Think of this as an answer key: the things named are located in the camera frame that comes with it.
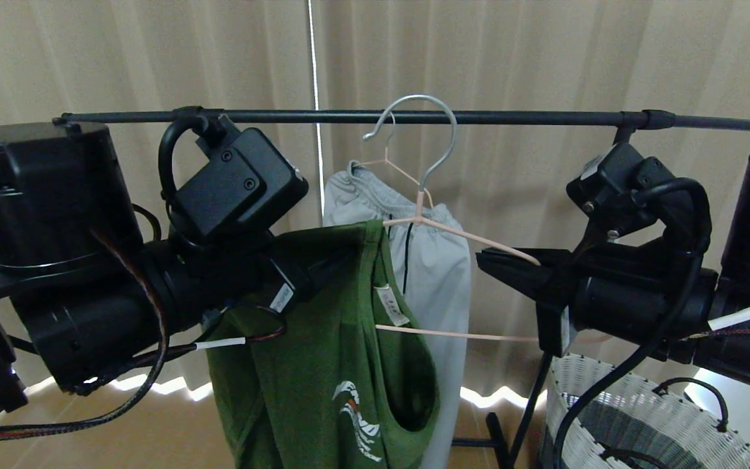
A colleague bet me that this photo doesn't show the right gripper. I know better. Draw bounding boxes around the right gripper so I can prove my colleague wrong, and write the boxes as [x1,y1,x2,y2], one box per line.
[535,238,719,358]

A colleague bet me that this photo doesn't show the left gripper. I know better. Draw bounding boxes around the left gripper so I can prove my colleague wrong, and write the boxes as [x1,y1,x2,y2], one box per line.
[23,233,316,393]

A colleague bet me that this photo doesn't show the green garment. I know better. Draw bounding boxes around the green garment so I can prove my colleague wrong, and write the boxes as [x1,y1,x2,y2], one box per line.
[204,220,442,469]

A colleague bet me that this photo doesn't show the pink clothes hanger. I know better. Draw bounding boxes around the pink clothes hanger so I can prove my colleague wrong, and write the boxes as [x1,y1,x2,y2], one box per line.
[362,94,610,343]
[348,111,436,210]

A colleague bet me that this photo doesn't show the pale grey shorts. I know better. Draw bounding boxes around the pale grey shorts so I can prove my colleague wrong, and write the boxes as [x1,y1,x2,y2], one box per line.
[322,163,473,469]

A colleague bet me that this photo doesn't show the white laundry basket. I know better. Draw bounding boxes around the white laundry basket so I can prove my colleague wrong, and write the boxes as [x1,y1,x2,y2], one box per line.
[540,354,750,469]

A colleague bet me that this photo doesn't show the black clothes rack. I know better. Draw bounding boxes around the black clothes rack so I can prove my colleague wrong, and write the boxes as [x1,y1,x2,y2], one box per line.
[53,106,750,469]

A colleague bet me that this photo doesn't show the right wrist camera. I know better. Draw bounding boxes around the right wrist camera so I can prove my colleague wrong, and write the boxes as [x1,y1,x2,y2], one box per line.
[565,141,678,240]

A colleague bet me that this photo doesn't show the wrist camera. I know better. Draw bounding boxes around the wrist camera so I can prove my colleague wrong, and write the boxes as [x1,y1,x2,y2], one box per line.
[157,114,309,247]
[565,141,678,240]

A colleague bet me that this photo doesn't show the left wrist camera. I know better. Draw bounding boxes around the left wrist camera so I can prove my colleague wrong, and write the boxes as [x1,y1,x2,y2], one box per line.
[157,114,309,247]

